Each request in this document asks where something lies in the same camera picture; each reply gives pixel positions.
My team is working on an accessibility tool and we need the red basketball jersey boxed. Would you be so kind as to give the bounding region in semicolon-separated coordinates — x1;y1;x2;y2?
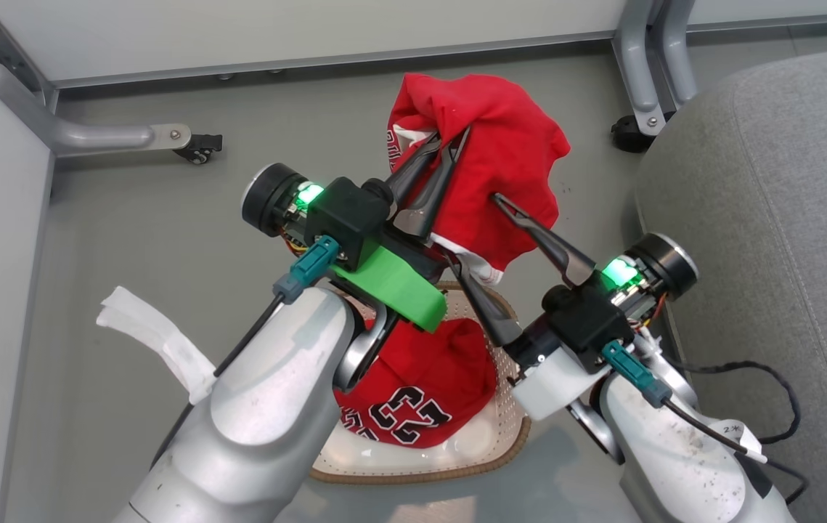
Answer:
333;72;572;446

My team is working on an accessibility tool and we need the grey fabric sofa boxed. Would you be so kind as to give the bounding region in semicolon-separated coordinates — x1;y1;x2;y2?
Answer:
634;46;827;523

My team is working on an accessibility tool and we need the black arm cable teal plug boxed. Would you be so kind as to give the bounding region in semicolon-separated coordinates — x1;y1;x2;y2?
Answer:
600;341;768;463
150;235;342;467

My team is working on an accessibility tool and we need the grey partition leg with plate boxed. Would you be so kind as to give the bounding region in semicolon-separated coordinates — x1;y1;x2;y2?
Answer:
0;62;193;158
612;0;667;139

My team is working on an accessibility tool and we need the black left arm cable teal plug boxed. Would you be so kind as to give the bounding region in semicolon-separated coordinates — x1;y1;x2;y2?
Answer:
150;235;342;467

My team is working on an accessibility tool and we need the black right arm cable teal plug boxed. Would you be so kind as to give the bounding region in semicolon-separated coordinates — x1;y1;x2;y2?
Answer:
600;341;768;463

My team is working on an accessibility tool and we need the black caster wheel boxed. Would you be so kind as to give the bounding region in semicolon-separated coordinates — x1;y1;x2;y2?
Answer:
610;115;657;154
173;134;224;166

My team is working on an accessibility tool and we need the cream laundry basket brown rim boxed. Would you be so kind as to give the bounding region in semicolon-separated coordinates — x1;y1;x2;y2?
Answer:
309;281;532;485

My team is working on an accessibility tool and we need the white fabric strip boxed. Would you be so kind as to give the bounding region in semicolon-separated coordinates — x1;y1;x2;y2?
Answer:
96;285;219;406

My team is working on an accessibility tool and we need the thin black looping cable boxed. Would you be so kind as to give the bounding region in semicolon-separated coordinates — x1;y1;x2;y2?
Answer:
664;359;811;506

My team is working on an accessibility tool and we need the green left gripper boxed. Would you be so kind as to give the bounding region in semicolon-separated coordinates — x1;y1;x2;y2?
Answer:
241;126;597;348

